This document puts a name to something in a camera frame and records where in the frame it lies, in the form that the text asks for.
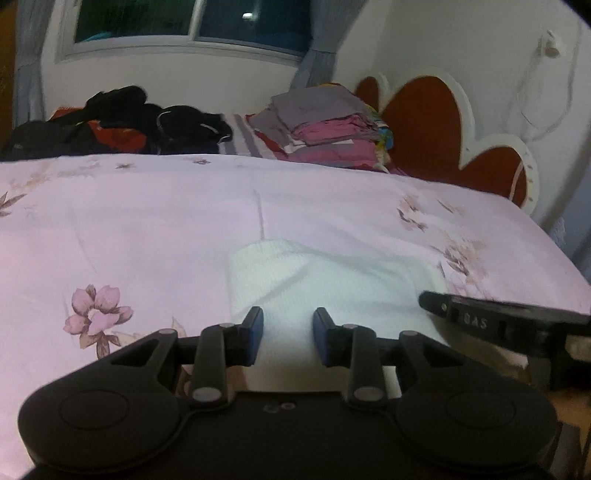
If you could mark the red and white headboard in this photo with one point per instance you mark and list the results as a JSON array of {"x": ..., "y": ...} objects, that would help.
[{"x": 425, "y": 124}]

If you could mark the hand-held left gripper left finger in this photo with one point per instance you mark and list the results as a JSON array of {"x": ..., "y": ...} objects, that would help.
[{"x": 255, "y": 333}]

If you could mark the white knit sweater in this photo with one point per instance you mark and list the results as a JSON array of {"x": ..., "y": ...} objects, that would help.
[{"x": 351, "y": 281}]

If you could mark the white wall hook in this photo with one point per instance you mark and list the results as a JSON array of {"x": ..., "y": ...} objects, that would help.
[{"x": 550, "y": 45}]

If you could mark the grey curtain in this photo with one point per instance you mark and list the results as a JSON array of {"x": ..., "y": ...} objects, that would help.
[
  {"x": 30, "y": 60},
  {"x": 316, "y": 55}
]

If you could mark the window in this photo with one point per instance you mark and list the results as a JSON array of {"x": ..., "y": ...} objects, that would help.
[{"x": 184, "y": 23}]

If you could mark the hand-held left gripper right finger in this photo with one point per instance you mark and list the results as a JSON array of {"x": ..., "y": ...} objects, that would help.
[{"x": 321, "y": 338}]

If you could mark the pink floral bedsheet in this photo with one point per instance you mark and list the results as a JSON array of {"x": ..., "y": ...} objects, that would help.
[{"x": 138, "y": 212}]

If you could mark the stack of folded clothes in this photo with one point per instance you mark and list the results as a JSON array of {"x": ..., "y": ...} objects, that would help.
[{"x": 323, "y": 124}]

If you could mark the red garment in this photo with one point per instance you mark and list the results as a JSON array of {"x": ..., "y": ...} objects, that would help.
[{"x": 117, "y": 137}]

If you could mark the pile of black clothes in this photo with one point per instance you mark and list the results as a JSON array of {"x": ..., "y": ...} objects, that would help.
[{"x": 175, "y": 124}]

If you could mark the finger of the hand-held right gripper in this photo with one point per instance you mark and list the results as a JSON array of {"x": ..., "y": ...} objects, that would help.
[{"x": 434, "y": 303}]

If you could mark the brown wooden door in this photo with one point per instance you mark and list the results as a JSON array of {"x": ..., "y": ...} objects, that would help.
[{"x": 7, "y": 50}]

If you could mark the striped cloth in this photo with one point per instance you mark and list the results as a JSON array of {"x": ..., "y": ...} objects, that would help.
[{"x": 242, "y": 138}]

